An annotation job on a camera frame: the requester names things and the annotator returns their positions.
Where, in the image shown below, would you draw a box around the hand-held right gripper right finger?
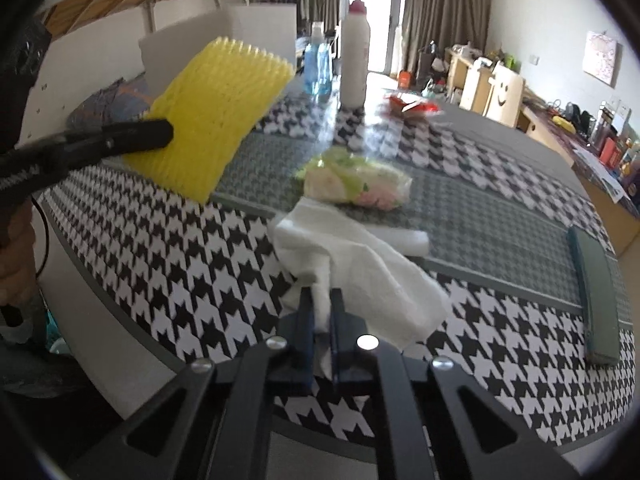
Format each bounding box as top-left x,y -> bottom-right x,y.
329,287 -> 583,480

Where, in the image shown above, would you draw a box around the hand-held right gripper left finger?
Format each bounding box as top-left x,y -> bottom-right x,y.
70,287 -> 317,480

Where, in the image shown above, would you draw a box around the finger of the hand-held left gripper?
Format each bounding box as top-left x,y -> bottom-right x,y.
60,119 -> 175,163

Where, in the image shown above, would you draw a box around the white cloth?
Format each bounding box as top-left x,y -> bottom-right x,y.
267,197 -> 453,376

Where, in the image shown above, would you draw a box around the yellow foam net sleeve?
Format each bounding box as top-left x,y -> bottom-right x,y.
121,36 -> 297,205

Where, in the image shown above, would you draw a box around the white foam box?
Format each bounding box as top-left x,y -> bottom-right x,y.
137,2 -> 298,81

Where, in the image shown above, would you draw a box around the floral tissue packet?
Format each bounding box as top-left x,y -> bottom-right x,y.
295,147 -> 413,210

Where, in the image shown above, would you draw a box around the person's left hand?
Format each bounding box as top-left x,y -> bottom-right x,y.
0,205 -> 40,311

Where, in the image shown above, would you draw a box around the houndstooth tablecloth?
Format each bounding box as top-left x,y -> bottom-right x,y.
37,72 -> 633,448

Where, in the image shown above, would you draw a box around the clear bottle blue liquid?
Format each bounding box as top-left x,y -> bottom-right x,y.
302,21 -> 333,97

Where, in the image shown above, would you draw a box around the white pump bottle red cap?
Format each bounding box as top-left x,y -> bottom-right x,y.
339,0 -> 370,109

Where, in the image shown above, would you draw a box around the red snack packet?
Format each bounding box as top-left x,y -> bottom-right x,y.
385,92 -> 443,117

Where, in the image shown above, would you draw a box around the dark rectangular case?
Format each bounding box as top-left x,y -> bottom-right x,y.
567,225 -> 622,366

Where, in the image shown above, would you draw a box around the glass balcony door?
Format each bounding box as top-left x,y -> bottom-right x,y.
340,0 -> 411,73

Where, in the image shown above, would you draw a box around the light wooden desk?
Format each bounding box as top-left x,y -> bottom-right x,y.
517,97 -> 640,256
445,47 -> 493,111

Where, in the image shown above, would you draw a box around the wooden smiley face chair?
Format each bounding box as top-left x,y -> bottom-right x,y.
484,62 -> 526,128

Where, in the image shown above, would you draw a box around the printed papers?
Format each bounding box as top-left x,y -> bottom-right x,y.
572,147 -> 626,201

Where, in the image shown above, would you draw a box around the group of toiletry bottles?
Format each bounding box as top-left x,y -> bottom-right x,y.
590,100 -> 640,181

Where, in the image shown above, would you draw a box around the cartoon wall poster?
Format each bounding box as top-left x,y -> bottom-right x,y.
582,31 -> 626,86

